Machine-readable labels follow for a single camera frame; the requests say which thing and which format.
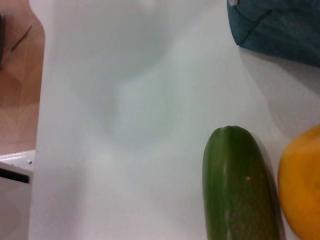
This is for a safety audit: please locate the green cucumber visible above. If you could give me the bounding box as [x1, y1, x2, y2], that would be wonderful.
[202, 124, 285, 240]

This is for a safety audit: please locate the white housing with black slot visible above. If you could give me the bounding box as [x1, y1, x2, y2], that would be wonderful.
[0, 149, 35, 240]

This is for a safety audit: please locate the yellow orange pear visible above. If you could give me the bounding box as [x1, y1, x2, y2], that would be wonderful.
[277, 124, 320, 240]

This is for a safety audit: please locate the dark teal insulated lunch bag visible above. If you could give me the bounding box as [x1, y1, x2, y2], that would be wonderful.
[226, 0, 320, 68]

